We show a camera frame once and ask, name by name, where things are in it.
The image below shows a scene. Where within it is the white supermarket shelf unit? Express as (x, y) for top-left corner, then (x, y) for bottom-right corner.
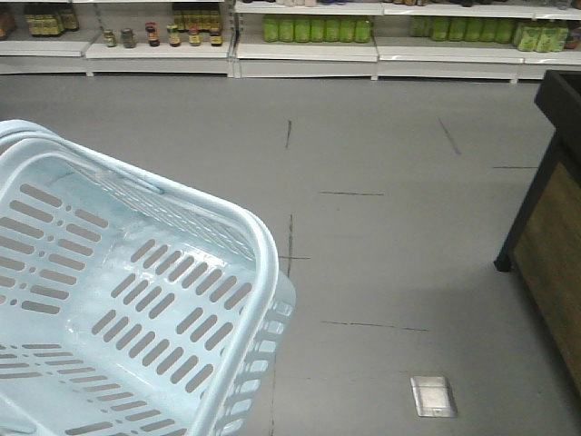
(1, 1), (580, 83)

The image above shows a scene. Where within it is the metal floor socket plate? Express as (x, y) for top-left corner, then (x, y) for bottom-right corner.
(410, 375), (458, 418)

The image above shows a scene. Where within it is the light blue plastic basket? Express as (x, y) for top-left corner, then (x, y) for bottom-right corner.
(1, 120), (296, 435)

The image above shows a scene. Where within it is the black wooden produce stand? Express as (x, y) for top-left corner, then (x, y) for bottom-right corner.
(494, 70), (580, 382)

